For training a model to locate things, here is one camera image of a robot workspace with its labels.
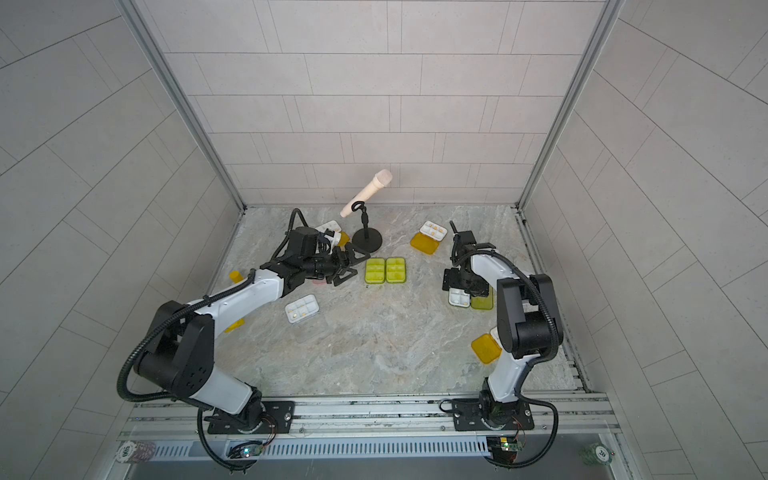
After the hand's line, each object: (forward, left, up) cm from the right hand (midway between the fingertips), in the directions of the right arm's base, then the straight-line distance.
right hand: (460, 286), depth 95 cm
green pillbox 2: (+7, +21, +1) cm, 22 cm away
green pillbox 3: (-4, +2, +1) cm, 5 cm away
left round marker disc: (-39, +78, +9) cm, 88 cm away
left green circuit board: (-39, +55, +4) cm, 67 cm away
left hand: (0, +28, +16) cm, 32 cm away
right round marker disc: (-45, -21, +5) cm, 49 cm away
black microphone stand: (+20, +31, +3) cm, 37 cm away
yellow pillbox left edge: (+4, +70, +7) cm, 70 cm away
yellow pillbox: (+19, +8, +1) cm, 21 cm away
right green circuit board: (-42, -4, 0) cm, 42 cm away
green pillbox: (+6, +27, +3) cm, 28 cm away
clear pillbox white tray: (-5, +49, +2) cm, 50 cm away
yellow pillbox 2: (-19, -4, -1) cm, 20 cm away
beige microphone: (+18, +23, +30) cm, 42 cm away
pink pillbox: (-7, +40, +20) cm, 45 cm away
